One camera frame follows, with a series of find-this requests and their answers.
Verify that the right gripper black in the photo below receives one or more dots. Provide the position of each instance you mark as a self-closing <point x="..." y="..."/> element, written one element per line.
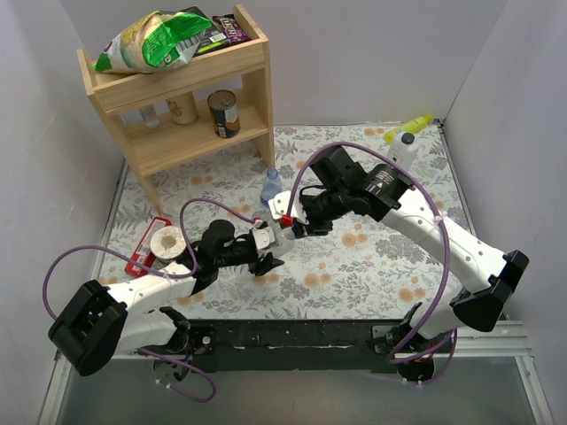
<point x="317" y="210"/>

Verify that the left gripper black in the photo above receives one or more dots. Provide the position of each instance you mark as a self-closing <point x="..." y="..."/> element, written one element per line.
<point x="260" y="258"/>

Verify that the clear bottle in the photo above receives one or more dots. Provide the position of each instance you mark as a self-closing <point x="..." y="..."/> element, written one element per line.
<point x="149" y="116"/>
<point x="284" y="242"/>

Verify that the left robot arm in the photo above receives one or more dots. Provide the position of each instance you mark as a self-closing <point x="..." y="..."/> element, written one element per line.
<point x="100" y="321"/>

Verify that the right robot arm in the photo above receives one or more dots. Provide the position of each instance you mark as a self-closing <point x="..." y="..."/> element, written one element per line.
<point x="477" y="280"/>

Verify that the small blue-label water bottle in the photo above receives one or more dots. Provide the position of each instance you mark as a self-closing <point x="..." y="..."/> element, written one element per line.
<point x="271" y="187"/>

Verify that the white bottle black cap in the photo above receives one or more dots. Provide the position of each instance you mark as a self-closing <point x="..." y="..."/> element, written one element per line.
<point x="403" y="149"/>

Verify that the yellow squeeze bottle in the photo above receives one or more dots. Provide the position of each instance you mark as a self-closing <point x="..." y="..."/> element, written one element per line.
<point x="412" y="127"/>

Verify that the clear bottle on shelf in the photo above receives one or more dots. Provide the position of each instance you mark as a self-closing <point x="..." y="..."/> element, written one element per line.
<point x="149" y="116"/>

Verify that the floral table mat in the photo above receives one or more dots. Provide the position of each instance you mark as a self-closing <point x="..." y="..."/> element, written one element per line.
<point x="362" y="270"/>

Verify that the toilet paper roll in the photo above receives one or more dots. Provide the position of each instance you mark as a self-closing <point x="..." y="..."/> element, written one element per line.
<point x="168" y="244"/>

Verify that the red snack box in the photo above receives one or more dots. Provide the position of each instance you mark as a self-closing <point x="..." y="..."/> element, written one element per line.
<point x="142" y="253"/>

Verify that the tin can with label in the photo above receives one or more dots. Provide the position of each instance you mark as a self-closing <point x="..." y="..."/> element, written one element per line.
<point x="222" y="106"/>

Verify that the beige cup on shelf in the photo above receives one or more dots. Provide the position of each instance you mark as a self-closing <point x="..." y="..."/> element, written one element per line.
<point x="183" y="108"/>

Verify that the wooden shelf unit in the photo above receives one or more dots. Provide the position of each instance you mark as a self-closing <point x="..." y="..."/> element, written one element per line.
<point x="149" y="151"/>

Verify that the dark candy bag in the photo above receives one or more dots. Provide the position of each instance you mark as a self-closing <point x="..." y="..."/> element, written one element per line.
<point x="223" y="33"/>

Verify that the green chip bag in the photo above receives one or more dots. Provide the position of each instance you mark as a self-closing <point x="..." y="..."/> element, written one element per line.
<point x="158" y="42"/>

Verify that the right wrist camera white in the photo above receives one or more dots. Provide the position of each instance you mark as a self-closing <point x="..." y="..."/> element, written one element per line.
<point x="287" y="210"/>

